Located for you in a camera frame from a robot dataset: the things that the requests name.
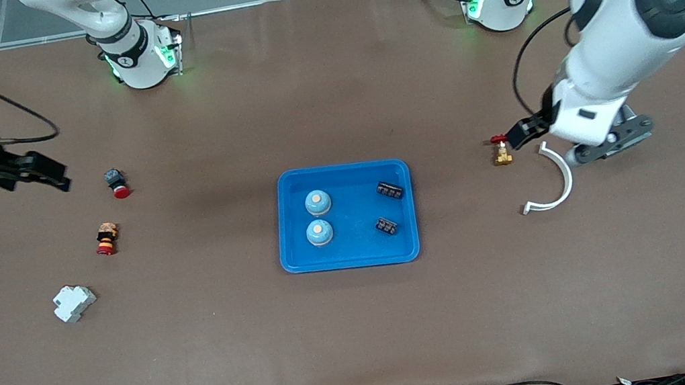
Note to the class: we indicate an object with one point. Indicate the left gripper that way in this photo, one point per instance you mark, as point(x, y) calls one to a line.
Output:
point(536, 123)

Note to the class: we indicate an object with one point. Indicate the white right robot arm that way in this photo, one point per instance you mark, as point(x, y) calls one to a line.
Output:
point(135, 53)

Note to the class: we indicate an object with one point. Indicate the white curved plastic strip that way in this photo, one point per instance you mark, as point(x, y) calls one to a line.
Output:
point(567, 176)

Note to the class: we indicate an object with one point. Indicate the black red push button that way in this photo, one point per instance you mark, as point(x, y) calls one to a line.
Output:
point(117, 183)

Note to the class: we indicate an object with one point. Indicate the red orange emergency button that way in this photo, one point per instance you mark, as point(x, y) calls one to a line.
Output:
point(107, 239)

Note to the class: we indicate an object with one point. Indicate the white circuit breaker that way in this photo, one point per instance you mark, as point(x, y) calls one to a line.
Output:
point(74, 303)

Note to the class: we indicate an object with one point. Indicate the blue plastic tray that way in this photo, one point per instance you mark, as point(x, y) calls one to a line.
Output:
point(357, 248)

